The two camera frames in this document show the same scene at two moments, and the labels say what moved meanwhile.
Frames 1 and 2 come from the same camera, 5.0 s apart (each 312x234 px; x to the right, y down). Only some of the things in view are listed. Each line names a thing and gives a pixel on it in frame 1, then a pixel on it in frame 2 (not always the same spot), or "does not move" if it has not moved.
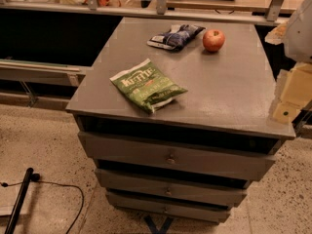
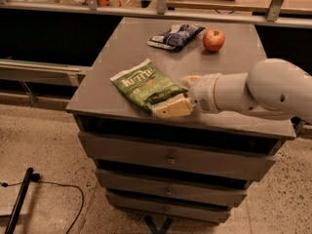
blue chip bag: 177,38 does not move
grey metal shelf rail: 92,6 does not move
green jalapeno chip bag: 148,86 does not move
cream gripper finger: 296,94 -> 179,105
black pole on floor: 19,201 does not move
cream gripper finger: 277,34 -> 190,80
